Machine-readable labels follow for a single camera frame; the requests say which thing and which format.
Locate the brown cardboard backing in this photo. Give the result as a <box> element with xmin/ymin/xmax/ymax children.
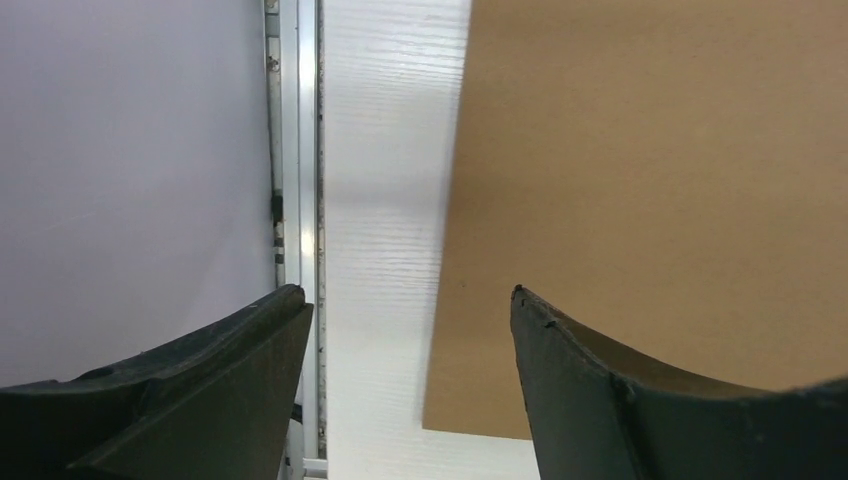
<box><xmin>423</xmin><ymin>1</ymin><xmax>847</xmax><ymax>439</ymax></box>

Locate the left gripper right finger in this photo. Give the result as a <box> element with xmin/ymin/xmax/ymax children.
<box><xmin>510</xmin><ymin>286</ymin><xmax>847</xmax><ymax>479</ymax></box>

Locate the aluminium rail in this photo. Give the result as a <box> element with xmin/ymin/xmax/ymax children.
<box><xmin>263</xmin><ymin>1</ymin><xmax>328</xmax><ymax>479</ymax></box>

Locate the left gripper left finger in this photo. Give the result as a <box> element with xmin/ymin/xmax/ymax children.
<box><xmin>1</xmin><ymin>285</ymin><xmax>313</xmax><ymax>479</ymax></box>

